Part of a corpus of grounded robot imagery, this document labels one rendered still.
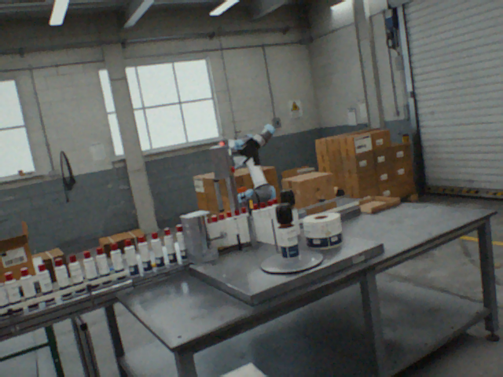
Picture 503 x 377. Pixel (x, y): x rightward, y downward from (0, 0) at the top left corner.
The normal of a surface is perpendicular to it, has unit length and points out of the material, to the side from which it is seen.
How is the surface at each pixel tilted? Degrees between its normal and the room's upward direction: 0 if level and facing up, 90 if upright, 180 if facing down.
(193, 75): 90
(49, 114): 90
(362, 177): 87
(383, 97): 90
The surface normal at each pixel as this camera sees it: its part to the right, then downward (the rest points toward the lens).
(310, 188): 0.44, 0.06
